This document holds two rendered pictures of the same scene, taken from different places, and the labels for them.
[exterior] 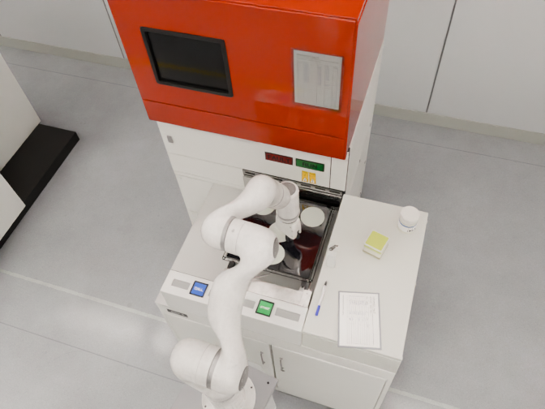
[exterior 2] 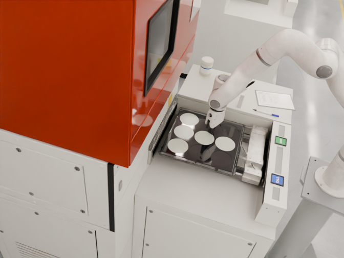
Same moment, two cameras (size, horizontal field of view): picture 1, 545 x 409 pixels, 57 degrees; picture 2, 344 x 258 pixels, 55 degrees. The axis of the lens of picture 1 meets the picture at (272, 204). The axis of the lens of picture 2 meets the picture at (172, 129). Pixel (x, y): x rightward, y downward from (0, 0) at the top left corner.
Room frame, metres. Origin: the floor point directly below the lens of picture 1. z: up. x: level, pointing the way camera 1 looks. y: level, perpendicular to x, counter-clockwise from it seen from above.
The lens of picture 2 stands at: (1.51, 1.17, 2.04)
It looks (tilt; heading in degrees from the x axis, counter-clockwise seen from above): 42 degrees down; 259
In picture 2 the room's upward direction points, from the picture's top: 8 degrees clockwise
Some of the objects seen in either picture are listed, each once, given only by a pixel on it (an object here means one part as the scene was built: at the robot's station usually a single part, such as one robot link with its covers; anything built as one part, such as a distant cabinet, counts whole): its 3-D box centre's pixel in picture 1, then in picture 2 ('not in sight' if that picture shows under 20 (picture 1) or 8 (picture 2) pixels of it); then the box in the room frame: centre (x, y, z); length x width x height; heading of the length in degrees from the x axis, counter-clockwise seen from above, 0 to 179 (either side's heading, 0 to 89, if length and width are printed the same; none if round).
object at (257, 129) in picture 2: (305, 300); (259, 130); (0.80, -0.09, 0.89); 0.08 x 0.03 x 0.03; 157
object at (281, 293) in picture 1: (263, 292); (254, 154); (0.86, 0.06, 0.87); 0.36 x 0.08 x 0.03; 67
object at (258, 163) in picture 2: not in sight; (254, 161); (0.89, 0.14, 0.89); 0.08 x 0.03 x 0.03; 157
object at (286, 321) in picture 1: (234, 307); (274, 169); (0.80, 0.18, 0.89); 0.55 x 0.09 x 0.14; 67
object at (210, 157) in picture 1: (251, 162); (151, 131); (1.39, 0.07, 1.02); 0.82 x 0.03 x 0.40; 67
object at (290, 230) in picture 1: (288, 221); (215, 113); (1.07, -0.06, 1.03); 0.10 x 0.07 x 0.11; 42
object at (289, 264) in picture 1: (280, 231); (204, 137); (1.11, -0.02, 0.90); 0.34 x 0.34 x 0.01; 67
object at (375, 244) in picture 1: (375, 245); not in sight; (0.95, -0.37, 1.00); 0.07 x 0.07 x 0.07; 52
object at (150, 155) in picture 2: (291, 191); (164, 128); (1.31, -0.09, 0.89); 0.44 x 0.02 x 0.10; 67
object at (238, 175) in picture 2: not in sight; (208, 166); (1.10, 0.11, 0.84); 0.50 x 0.02 x 0.03; 157
